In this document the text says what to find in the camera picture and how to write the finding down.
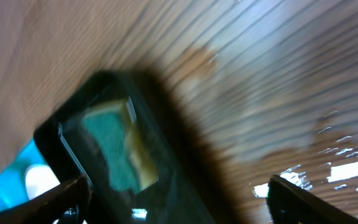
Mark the teal plastic tray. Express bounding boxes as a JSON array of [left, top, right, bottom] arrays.
[[0, 140, 46, 212]]

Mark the green and yellow sponge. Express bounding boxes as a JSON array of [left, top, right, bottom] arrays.
[[81, 98, 158, 194]]

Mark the white plate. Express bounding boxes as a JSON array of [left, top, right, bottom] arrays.
[[25, 164, 60, 200]]

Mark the black tray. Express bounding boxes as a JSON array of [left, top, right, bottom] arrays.
[[34, 70, 239, 223]]

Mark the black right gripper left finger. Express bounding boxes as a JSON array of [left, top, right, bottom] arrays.
[[0, 175, 91, 224]]

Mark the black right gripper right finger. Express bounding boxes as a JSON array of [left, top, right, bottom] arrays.
[[266, 175, 358, 224]]

